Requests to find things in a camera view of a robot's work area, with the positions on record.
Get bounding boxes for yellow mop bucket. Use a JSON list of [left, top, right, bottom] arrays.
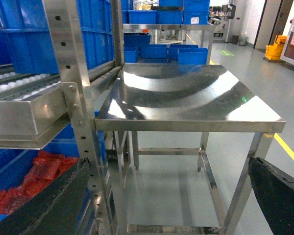
[[264, 35, 287, 62]]

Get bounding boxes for steel flow rack shelf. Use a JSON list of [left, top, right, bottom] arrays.
[[0, 0, 124, 235]]

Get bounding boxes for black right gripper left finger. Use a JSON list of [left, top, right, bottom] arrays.
[[0, 159, 90, 235]]

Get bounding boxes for blue bin with red bags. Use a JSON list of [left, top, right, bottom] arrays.
[[0, 124, 79, 222]]

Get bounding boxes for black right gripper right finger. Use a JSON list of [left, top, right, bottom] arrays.
[[248, 157, 294, 235]]

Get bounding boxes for stainless steel side table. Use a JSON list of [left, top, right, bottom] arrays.
[[95, 63, 285, 235]]

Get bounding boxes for red bubble wrap bags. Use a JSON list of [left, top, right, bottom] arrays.
[[0, 150, 79, 215]]

